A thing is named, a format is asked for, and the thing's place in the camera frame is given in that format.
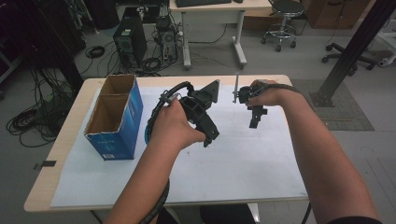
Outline open computer case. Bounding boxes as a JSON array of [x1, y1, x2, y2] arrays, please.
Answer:
[[155, 14, 179, 63]]

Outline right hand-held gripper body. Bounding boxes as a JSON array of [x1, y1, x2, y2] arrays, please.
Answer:
[[233, 72, 269, 105]]

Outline person's left hand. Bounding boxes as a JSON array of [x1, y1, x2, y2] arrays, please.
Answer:
[[149, 98, 206, 153]]

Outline black keyboard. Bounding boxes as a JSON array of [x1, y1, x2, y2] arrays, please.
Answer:
[[175, 0, 233, 8]]

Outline black computer tower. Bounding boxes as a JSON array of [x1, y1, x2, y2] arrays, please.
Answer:
[[112, 16, 149, 68]]

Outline person's dark trousers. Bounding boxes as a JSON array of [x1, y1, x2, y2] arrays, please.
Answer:
[[153, 203, 258, 224]]

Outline coiled black cable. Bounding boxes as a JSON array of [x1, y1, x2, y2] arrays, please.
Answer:
[[84, 45, 106, 60]]

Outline person's right hand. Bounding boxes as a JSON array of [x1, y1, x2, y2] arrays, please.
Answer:
[[247, 78, 297, 108]]

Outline black metal post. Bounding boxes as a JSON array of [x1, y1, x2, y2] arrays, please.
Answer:
[[308, 0, 396, 108]]

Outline bundle of black floor cables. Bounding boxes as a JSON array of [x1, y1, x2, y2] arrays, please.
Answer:
[[5, 66, 78, 148]]

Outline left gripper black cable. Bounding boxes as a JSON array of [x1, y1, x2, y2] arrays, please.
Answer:
[[138, 80, 195, 224]]

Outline black curtain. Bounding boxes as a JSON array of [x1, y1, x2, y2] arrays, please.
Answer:
[[0, 0, 87, 96]]

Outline black office chair base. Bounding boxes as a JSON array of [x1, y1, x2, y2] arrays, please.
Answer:
[[321, 42, 378, 77]]

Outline grey floor mat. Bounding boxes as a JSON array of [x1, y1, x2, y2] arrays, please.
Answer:
[[290, 78, 375, 132]]

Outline white paper sheet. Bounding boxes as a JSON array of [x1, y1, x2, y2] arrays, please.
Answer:
[[50, 84, 309, 208]]

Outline wooden cabinet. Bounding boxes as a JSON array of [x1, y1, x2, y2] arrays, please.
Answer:
[[306, 0, 372, 31]]

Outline blue cardboard box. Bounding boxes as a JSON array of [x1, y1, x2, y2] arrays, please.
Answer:
[[83, 74, 145, 161]]

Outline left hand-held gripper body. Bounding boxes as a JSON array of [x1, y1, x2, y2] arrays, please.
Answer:
[[162, 79, 220, 126]]

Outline black round stool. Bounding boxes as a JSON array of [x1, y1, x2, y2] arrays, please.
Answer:
[[261, 0, 306, 53]]

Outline black tape strip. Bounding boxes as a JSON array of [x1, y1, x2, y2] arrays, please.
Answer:
[[33, 160, 58, 172]]

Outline white desk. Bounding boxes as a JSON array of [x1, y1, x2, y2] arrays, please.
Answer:
[[169, 0, 274, 70]]

